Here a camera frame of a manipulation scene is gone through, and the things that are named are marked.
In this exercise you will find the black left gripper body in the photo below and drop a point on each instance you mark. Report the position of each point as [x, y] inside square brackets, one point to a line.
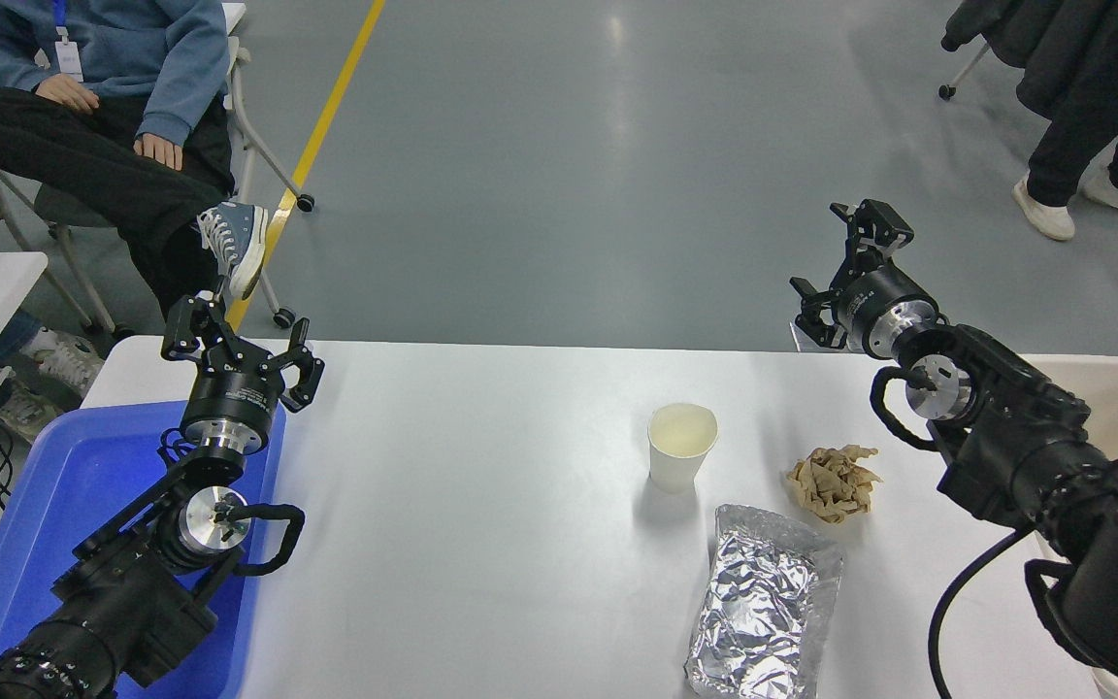
[234, 403]

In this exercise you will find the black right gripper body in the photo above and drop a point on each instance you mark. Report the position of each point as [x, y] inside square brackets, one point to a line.
[868, 306]

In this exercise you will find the white paper cup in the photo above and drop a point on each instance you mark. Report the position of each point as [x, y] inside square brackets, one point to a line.
[680, 456]

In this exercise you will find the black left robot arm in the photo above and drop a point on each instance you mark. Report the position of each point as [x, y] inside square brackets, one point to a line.
[122, 602]

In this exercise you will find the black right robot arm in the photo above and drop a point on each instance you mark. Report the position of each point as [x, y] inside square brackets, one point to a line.
[1025, 437]

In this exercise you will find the crumpled tan paper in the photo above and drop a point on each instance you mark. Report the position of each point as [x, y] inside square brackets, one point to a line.
[831, 485]

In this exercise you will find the seated person's left hand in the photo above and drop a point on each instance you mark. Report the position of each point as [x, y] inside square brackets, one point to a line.
[159, 150]

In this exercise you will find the seated person's right hand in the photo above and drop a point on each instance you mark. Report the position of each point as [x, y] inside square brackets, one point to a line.
[66, 94]

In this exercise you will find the clear acrylic stand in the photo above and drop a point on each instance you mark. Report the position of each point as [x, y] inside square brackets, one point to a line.
[799, 340]

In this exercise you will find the person with white sneakers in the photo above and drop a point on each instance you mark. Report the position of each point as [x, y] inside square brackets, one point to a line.
[64, 359]

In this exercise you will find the chair leg with caster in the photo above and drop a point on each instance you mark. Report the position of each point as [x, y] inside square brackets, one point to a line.
[947, 92]

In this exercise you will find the grey folding chair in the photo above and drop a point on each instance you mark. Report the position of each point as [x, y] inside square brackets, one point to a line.
[305, 203]

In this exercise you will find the blue plastic tray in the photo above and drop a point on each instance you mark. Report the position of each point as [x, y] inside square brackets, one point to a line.
[64, 485]

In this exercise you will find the dark hanging coat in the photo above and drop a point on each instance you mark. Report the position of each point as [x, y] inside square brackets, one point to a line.
[991, 24]

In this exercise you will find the standing person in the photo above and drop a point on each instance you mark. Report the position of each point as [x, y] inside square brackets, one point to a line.
[1093, 97]

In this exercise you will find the seated person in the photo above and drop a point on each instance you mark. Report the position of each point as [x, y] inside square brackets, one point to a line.
[132, 49]

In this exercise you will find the silver foil tray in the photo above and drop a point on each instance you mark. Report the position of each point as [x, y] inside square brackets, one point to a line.
[763, 602]

